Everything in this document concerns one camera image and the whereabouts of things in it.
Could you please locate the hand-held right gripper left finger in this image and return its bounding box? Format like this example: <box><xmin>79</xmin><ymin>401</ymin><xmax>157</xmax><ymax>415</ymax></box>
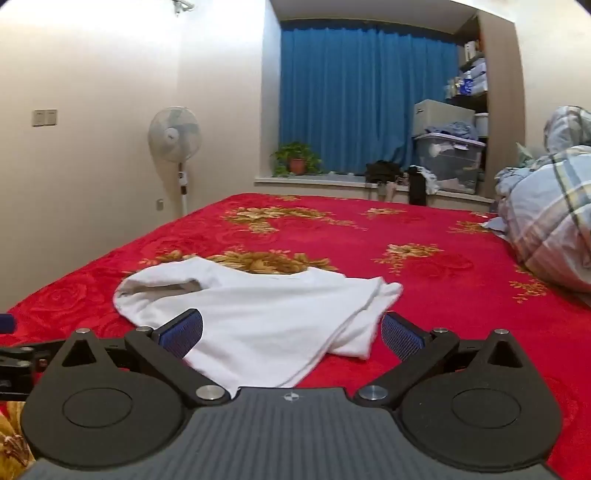
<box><xmin>51</xmin><ymin>308</ymin><xmax>230</xmax><ymax>408</ymax></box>

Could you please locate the white standing fan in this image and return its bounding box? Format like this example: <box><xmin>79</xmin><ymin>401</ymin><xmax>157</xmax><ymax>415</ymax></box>
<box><xmin>148</xmin><ymin>106</ymin><xmax>202</xmax><ymax>217</ymax></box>

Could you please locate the wooden shelf unit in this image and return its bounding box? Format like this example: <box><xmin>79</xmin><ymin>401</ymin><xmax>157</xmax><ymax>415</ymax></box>
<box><xmin>445</xmin><ymin>11</ymin><xmax>491</xmax><ymax>139</ymax></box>

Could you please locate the plaid quilt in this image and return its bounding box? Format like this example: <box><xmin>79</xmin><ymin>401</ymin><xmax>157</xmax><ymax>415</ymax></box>
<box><xmin>480</xmin><ymin>105</ymin><xmax>591</xmax><ymax>294</ymax></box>

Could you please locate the clear plastic storage bin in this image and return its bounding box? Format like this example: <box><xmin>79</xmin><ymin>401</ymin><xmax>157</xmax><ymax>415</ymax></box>
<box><xmin>412</xmin><ymin>133</ymin><xmax>486</xmax><ymax>195</ymax></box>

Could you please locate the white window sill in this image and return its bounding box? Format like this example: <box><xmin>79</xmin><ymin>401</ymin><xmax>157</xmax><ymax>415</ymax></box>
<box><xmin>253</xmin><ymin>173</ymin><xmax>497</xmax><ymax>204</ymax></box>

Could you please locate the potted green plant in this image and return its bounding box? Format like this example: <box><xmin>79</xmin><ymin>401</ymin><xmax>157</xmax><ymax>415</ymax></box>
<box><xmin>270</xmin><ymin>142</ymin><xmax>324</xmax><ymax>178</ymax></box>

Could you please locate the grey box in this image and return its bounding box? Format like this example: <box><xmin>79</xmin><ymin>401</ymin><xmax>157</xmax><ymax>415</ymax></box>
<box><xmin>412</xmin><ymin>99</ymin><xmax>476</xmax><ymax>137</ymax></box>

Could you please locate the black bottle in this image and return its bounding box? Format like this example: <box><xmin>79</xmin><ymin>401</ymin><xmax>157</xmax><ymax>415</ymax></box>
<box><xmin>407</xmin><ymin>166</ymin><xmax>428</xmax><ymax>206</ymax></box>

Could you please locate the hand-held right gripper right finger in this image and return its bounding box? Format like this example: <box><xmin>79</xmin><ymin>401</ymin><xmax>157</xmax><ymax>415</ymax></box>
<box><xmin>353</xmin><ymin>311</ymin><xmax>532</xmax><ymax>409</ymax></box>

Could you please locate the red floral blanket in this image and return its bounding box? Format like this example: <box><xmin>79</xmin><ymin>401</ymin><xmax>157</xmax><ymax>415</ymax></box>
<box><xmin>0</xmin><ymin>193</ymin><xmax>591</xmax><ymax>480</ymax></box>

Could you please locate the blue curtain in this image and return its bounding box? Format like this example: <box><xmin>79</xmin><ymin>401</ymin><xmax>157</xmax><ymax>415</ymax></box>
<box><xmin>279</xmin><ymin>21</ymin><xmax>462</xmax><ymax>176</ymax></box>

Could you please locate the blue clothes pile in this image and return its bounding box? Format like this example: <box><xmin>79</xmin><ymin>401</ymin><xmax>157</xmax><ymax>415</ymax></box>
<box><xmin>425</xmin><ymin>121</ymin><xmax>478</xmax><ymax>140</ymax></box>

